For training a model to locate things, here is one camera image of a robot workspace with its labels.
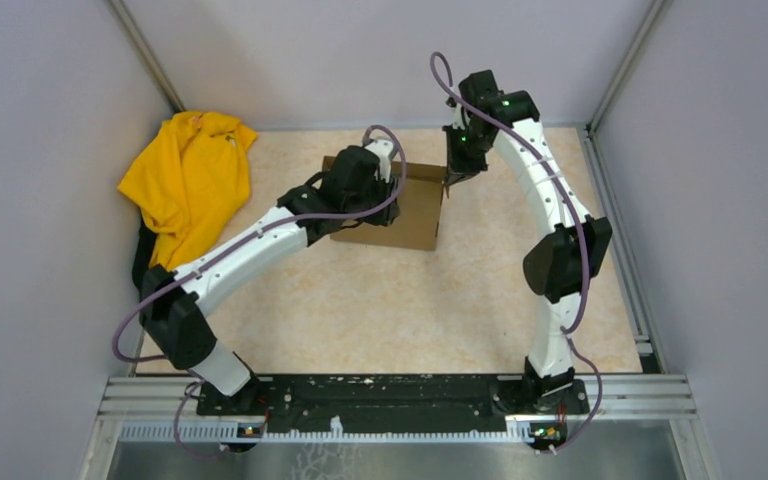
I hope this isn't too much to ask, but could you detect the aluminium corner post left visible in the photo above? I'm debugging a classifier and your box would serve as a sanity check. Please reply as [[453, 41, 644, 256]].
[[105, 0, 186, 113]]

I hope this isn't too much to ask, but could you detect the black cloth under jacket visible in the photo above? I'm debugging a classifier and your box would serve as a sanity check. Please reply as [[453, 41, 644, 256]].
[[131, 220, 157, 290]]

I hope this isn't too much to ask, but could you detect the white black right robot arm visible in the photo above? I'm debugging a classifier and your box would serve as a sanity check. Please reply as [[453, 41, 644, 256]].
[[443, 70, 613, 412]]

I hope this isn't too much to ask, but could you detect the aluminium front frame rail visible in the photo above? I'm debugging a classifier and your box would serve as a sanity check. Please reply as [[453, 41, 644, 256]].
[[98, 374, 698, 445]]

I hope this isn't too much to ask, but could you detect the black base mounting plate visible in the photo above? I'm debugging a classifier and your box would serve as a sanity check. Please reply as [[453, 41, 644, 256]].
[[196, 374, 590, 434]]

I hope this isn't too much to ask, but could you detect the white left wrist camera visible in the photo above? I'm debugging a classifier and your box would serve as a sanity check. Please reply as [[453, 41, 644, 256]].
[[364, 138, 397, 183]]

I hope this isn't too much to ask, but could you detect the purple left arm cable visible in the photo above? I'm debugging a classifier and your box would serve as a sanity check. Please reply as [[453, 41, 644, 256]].
[[111, 124, 408, 462]]

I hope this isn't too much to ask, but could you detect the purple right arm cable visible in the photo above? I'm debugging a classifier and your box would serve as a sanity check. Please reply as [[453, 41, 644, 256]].
[[429, 51, 605, 456]]

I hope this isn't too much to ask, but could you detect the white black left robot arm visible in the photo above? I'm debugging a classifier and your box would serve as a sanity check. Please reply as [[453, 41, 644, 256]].
[[139, 139, 406, 414]]

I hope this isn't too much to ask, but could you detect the yellow jacket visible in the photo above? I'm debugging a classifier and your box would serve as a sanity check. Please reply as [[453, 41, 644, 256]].
[[117, 111, 258, 271]]

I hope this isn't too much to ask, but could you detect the brown cardboard box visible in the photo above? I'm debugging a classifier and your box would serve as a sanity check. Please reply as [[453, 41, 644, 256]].
[[330, 163, 446, 251]]

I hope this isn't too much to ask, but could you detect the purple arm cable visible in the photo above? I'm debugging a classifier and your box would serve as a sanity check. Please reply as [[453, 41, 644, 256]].
[[111, 124, 408, 462], [429, 51, 605, 456]]

